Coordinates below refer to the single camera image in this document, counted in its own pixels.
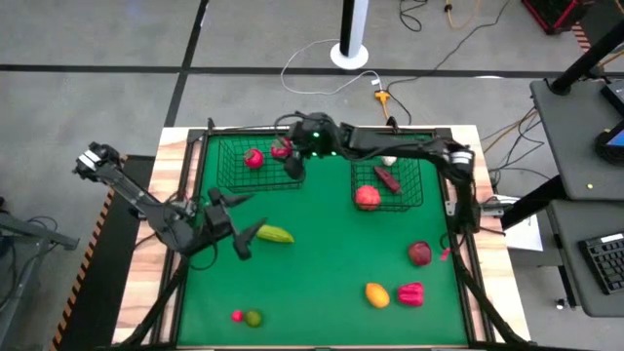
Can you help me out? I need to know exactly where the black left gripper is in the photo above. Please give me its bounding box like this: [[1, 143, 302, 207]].
[[203, 186, 268, 261]]

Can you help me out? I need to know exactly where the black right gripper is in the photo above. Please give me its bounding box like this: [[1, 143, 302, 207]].
[[285, 111, 345, 182]]

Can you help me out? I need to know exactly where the red strawberry fruit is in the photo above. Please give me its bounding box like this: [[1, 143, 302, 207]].
[[270, 137, 293, 159]]

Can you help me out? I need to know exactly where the red round toy fruit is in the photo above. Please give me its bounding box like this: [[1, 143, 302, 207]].
[[243, 148, 265, 171]]

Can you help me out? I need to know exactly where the green toy cucumber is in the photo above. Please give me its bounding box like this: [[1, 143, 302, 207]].
[[254, 223, 295, 245]]

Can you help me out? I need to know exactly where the red peach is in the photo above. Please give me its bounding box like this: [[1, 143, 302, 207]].
[[354, 184, 382, 212]]

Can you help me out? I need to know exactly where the purple toy eggplant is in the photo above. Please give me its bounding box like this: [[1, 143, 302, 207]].
[[373, 166, 403, 195]]

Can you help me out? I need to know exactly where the green toy lime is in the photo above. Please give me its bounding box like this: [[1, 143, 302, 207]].
[[243, 308, 264, 329]]

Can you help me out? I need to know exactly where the dark red toy apple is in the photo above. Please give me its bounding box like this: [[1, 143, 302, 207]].
[[408, 240, 433, 267]]

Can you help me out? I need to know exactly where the yellow orange toy mango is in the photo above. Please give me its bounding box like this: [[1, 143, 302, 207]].
[[365, 282, 391, 310]]

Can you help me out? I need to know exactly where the red toy bell pepper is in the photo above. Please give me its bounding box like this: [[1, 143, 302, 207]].
[[397, 282, 425, 308]]

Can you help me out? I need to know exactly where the green table mat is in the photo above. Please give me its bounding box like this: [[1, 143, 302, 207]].
[[175, 132, 469, 347]]

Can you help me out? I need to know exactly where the orange power plug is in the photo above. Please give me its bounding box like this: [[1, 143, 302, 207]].
[[373, 89, 391, 121]]

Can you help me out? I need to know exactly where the black white pole stand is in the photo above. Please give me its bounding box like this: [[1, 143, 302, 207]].
[[330, 0, 371, 71]]

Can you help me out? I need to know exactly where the black platform with hazard stripes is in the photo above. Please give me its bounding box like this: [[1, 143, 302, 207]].
[[48, 154, 156, 351]]

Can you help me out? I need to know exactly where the grey metal stand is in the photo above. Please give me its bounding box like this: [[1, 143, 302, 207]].
[[0, 194, 80, 351]]

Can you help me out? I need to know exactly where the white paper sheet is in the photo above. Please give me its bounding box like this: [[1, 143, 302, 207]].
[[504, 214, 545, 254]]

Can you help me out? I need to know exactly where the grey desk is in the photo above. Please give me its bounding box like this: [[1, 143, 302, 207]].
[[529, 77, 624, 202], [544, 198, 624, 319]]

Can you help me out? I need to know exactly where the red black box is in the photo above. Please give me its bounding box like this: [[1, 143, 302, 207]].
[[520, 0, 594, 36]]

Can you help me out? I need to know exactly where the black pole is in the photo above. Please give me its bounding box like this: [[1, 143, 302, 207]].
[[549, 18, 624, 97]]

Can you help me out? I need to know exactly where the device with blue screen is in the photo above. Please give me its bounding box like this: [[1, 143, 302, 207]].
[[594, 119, 624, 166]]

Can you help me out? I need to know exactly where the black keyboard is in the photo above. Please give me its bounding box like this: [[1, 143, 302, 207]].
[[578, 232, 624, 296]]

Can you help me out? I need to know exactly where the black wire basket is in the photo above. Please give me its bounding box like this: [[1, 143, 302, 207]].
[[349, 130, 425, 214], [215, 127, 307, 194]]

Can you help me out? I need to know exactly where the black table frame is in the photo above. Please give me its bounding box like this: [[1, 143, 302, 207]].
[[119, 116, 527, 351]]

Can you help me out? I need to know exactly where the white cable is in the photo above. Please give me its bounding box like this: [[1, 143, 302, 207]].
[[280, 37, 384, 97]]

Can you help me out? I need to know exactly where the coiled black cable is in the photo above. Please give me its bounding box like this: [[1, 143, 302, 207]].
[[398, 0, 429, 33]]

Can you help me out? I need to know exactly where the long black cable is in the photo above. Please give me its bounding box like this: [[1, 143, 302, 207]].
[[384, 0, 511, 126]]

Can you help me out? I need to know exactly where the orange cable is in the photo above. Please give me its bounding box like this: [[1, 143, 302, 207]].
[[442, 0, 483, 29]]

